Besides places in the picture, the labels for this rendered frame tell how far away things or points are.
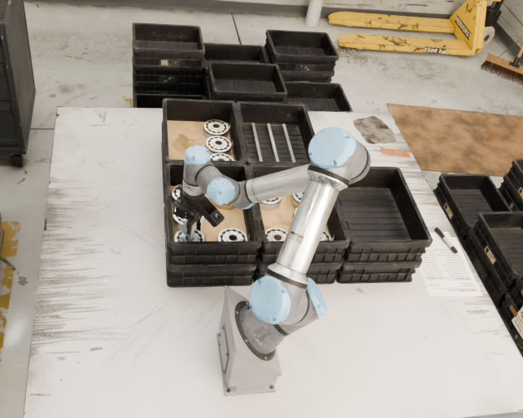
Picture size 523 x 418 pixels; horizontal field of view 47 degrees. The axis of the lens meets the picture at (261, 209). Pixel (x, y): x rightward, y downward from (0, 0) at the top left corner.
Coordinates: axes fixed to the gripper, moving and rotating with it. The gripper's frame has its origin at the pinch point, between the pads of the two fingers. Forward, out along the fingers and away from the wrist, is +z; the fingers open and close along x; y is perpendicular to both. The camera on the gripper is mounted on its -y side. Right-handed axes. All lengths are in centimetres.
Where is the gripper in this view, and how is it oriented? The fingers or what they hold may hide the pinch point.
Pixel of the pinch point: (195, 235)
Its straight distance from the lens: 203.2
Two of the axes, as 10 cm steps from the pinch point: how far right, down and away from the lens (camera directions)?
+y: -8.7, -4.3, 2.6
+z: -1.5, 7.1, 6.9
